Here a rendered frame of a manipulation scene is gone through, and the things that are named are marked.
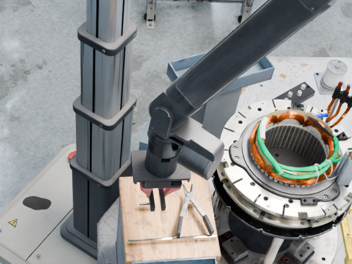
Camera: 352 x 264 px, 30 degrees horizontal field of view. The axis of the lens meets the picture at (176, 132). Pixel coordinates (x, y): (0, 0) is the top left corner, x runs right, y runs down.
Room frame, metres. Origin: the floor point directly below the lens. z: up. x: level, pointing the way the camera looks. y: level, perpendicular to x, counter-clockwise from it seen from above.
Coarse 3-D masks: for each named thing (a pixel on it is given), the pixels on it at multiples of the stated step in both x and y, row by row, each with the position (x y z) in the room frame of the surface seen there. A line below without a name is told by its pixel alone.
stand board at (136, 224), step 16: (192, 176) 0.82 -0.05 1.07; (128, 192) 0.75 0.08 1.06; (176, 192) 0.77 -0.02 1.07; (208, 192) 0.79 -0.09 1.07; (128, 208) 0.71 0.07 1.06; (160, 208) 0.73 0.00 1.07; (176, 208) 0.73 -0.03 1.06; (192, 208) 0.74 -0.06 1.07; (208, 208) 0.74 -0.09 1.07; (128, 224) 0.68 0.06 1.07; (144, 224) 0.68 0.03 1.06; (160, 224) 0.69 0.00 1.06; (176, 224) 0.69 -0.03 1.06; (192, 224) 0.70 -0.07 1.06; (208, 240) 0.67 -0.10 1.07; (128, 256) 0.61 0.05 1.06; (144, 256) 0.61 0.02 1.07; (160, 256) 0.62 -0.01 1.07; (176, 256) 0.62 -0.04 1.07; (192, 256) 0.63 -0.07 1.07; (208, 256) 0.64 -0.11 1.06
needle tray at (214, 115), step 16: (176, 64) 1.16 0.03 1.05; (192, 64) 1.18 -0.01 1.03; (256, 64) 1.23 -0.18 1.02; (272, 64) 1.20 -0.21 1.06; (240, 80) 1.14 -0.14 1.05; (256, 80) 1.17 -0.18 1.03; (224, 96) 1.14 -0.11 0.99; (208, 112) 1.12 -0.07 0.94; (224, 112) 1.14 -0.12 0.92; (208, 128) 1.12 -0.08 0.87
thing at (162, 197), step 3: (159, 189) 0.69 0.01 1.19; (162, 189) 0.69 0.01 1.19; (159, 192) 0.68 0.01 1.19; (162, 192) 0.68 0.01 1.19; (159, 195) 0.68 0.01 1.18; (162, 195) 0.67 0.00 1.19; (159, 198) 0.68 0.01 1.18; (162, 198) 0.67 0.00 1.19; (162, 201) 0.66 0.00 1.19; (165, 201) 0.66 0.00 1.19; (162, 204) 0.66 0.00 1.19; (165, 204) 0.66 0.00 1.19; (162, 207) 0.65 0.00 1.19; (165, 207) 0.65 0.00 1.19; (162, 210) 0.65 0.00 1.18
